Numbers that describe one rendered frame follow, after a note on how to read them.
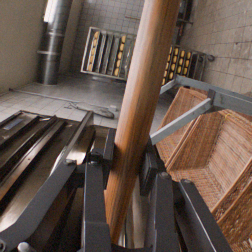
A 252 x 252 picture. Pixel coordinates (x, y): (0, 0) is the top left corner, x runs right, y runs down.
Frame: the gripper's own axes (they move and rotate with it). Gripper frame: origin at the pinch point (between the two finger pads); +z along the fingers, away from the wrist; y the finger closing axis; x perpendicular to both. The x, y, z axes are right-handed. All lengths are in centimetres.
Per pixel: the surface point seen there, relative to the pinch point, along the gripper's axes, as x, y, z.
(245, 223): -35, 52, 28
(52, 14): 56, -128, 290
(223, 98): 4.3, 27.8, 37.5
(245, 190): -20, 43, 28
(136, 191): -55, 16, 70
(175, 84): 1, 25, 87
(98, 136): -63, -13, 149
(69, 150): -39, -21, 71
